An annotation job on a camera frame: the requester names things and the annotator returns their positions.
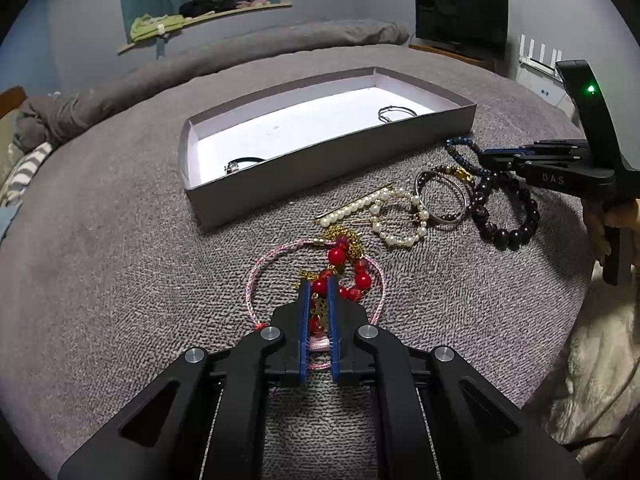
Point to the pearl hoop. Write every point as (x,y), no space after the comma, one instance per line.
(395,242)

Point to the pearl hair clip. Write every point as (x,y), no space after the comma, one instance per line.
(350,208)

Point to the grey duvet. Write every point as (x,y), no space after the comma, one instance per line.
(250,42)

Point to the white router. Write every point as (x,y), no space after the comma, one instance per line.
(537,62)

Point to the light blue blanket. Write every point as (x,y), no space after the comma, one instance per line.
(5,220)

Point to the green cloth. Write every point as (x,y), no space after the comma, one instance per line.
(150,27)

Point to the beige fleece garment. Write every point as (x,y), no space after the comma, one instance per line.
(600,360)

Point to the wooden headboard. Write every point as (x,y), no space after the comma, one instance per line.
(10,97)

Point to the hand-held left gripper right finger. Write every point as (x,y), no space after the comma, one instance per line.
(334,320)

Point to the black television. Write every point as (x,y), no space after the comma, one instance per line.
(460,17)

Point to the striped pillow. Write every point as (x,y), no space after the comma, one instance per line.
(25,170)

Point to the olive pillow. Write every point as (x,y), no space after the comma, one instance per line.
(6,145)

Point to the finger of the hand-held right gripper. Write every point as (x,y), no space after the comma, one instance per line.
(500,162)
(505,151)

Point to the wooden window shelf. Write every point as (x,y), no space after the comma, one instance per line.
(235,12)

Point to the pink cloth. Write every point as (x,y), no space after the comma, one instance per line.
(255,4)

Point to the black cloth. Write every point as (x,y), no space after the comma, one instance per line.
(205,6)

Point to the white wall device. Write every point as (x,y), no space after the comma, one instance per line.
(552,94)

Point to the silver bangle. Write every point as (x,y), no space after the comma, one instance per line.
(387,109)
(445,223)

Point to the person's right hand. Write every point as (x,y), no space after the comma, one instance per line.
(595,235)

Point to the grey knit bedspread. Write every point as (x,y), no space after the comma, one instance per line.
(125,285)

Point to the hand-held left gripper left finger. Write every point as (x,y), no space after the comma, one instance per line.
(304,320)

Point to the grey cardboard box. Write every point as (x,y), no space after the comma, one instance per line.
(300,175)

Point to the wooden television stand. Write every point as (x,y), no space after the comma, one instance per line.
(450,55)

